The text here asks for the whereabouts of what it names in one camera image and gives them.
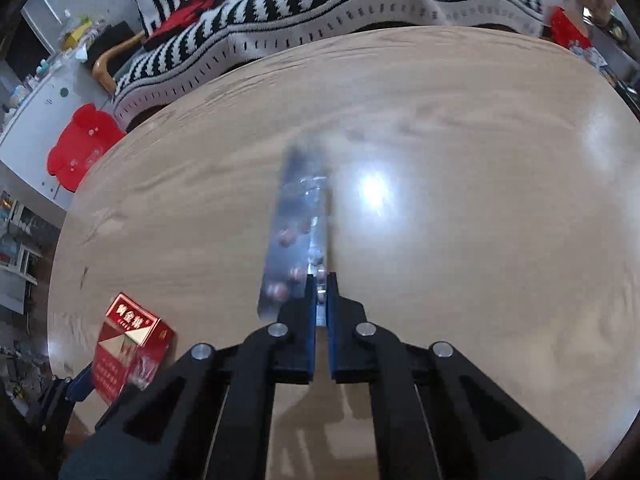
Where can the yellow green box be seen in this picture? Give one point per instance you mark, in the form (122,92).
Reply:
(79,35)

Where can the black white striped blanket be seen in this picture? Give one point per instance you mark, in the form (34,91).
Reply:
(320,20)

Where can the white cabinet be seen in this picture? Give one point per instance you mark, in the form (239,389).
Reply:
(45,110)

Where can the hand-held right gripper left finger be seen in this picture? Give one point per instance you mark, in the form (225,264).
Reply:
(305,345)

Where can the silvery white patterned packet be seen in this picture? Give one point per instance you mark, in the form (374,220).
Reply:
(300,220)

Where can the red bag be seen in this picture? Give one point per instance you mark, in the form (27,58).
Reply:
(570,30)

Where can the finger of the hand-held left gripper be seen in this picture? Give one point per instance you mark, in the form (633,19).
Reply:
(82,385)

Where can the black box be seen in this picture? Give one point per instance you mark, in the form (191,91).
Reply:
(110,42)

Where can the red cushion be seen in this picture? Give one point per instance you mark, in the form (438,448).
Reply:
(182,17)

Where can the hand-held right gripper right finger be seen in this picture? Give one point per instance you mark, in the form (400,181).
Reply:
(345,345)

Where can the red cigarette pack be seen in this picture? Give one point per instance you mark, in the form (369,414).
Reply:
(131,347)

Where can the red plastic stool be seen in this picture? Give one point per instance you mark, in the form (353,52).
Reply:
(82,147)

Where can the wooden sofa armrest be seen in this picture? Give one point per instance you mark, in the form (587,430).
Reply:
(112,62)

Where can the white shelf rack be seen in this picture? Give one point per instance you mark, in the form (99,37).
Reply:
(20,255)

